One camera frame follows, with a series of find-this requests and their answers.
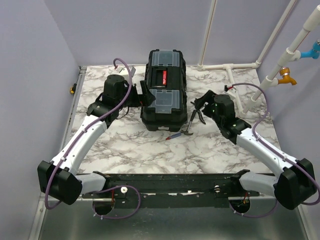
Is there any white pvc pipe frame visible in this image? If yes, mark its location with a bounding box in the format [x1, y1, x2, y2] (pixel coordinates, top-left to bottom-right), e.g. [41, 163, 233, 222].
[196, 0, 320, 117]

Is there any orange pipe tap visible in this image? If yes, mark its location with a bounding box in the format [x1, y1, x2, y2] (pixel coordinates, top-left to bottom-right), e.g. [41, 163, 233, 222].
[278, 67, 297, 86]

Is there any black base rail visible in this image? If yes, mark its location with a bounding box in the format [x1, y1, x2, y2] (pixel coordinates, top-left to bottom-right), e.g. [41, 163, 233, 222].
[82, 173, 260, 209]

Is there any blue pipe fitting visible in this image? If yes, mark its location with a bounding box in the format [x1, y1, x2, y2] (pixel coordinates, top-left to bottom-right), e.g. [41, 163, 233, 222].
[300, 39, 320, 60]

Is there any black yellow wire stripper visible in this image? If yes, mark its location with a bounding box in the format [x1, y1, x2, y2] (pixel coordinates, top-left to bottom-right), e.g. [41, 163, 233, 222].
[190, 99, 204, 110]

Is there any yellow black knob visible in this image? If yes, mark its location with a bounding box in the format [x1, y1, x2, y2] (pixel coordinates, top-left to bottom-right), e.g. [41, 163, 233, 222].
[69, 83, 77, 95]

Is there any grey black handled tool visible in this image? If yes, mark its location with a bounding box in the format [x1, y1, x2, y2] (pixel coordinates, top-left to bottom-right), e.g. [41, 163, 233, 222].
[197, 110, 206, 125]

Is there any steel claw hammer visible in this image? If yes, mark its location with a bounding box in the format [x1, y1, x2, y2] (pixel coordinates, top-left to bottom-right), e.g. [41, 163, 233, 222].
[180, 109, 197, 136]

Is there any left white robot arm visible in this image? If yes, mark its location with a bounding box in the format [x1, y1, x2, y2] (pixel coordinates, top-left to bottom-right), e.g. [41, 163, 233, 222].
[37, 74, 156, 205]

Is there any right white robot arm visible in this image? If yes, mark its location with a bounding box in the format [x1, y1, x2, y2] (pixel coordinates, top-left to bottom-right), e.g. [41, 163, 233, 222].
[193, 90, 317, 210]

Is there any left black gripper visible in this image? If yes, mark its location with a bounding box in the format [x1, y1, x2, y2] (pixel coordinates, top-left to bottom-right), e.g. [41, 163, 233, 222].
[116, 80, 156, 109]

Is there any black plastic toolbox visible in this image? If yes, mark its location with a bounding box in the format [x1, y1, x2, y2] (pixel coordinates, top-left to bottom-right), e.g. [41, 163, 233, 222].
[140, 49, 188, 132]

